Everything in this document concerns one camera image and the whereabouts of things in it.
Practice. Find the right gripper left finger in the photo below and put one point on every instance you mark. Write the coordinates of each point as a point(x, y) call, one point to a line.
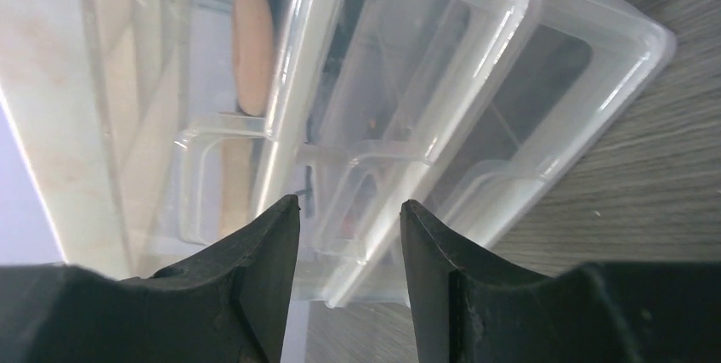
point(227, 303)

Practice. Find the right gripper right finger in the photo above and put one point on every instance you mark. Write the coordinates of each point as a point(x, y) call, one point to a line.
point(470, 305)

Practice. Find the white plastic drawer organizer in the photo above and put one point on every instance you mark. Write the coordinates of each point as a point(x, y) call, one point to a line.
point(125, 113)

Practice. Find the small pink powder puff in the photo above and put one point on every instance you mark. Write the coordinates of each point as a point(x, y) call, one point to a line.
point(252, 54)

